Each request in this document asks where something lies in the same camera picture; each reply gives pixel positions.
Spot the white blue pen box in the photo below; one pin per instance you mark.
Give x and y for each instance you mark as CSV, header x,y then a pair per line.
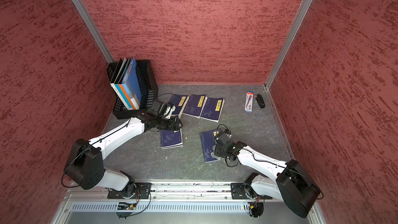
x,y
249,102

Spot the small black device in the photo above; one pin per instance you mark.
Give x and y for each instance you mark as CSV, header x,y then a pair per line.
x,y
260,101

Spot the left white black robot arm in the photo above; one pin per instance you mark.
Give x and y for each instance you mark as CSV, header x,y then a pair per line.
x,y
85,161

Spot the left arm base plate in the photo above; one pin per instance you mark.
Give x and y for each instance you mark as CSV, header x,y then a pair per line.
x,y
136,190

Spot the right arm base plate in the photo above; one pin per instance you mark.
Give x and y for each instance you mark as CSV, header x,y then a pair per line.
x,y
242,191

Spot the slotted cable duct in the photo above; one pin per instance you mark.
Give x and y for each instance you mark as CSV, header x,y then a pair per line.
x,y
162,207

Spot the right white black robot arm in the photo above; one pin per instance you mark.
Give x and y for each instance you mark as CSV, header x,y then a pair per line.
x,y
285,181

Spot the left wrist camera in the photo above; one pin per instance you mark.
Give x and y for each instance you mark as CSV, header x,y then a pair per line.
x,y
161,109

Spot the white teal upright book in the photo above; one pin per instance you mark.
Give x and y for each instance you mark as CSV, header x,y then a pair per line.
x,y
116,82

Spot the purple book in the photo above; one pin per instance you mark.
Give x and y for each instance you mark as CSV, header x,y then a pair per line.
x,y
212,109
194,105
208,144
171,139

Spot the blue orange upright folder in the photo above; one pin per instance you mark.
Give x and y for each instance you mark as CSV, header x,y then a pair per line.
x,y
130,85

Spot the blue book back left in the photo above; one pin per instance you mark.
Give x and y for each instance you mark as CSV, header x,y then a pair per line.
x,y
179,101

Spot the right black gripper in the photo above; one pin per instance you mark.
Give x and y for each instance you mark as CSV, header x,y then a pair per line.
x,y
217,152

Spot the aluminium rail frame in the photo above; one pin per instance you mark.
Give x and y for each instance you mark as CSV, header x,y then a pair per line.
x,y
167,191

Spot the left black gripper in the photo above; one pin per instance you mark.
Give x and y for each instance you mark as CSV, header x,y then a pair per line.
x,y
171,126

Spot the black mesh file basket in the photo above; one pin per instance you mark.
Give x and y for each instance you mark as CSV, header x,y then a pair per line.
x,y
148,87

